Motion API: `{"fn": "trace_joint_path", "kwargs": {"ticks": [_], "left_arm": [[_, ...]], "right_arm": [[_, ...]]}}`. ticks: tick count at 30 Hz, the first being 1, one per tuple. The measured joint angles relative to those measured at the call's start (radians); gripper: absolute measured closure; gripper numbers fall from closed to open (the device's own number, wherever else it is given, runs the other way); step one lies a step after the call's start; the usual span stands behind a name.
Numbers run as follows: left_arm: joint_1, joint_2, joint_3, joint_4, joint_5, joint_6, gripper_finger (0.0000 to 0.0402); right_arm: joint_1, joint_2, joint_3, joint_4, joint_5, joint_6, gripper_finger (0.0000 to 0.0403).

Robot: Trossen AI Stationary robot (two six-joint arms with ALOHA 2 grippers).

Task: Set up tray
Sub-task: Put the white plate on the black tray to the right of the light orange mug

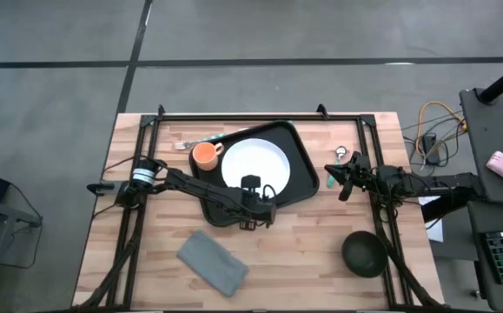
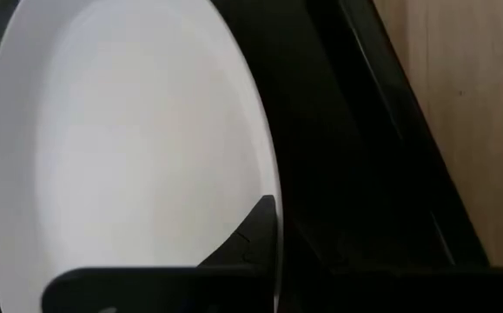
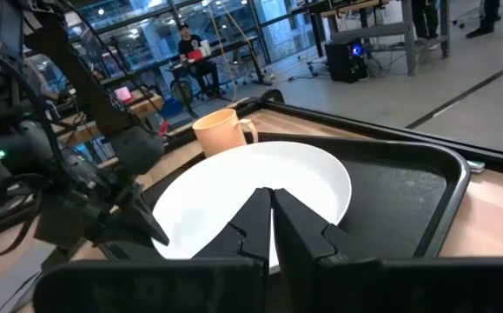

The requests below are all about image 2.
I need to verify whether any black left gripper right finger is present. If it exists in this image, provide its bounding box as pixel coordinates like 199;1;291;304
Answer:
283;260;503;313

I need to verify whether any black plastic tray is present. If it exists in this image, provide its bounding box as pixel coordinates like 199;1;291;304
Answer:
0;0;491;313

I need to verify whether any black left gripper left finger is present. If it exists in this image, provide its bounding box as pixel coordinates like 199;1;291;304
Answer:
41;194;278;313

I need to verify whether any white round plate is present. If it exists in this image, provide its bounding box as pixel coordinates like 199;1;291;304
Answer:
0;0;283;313

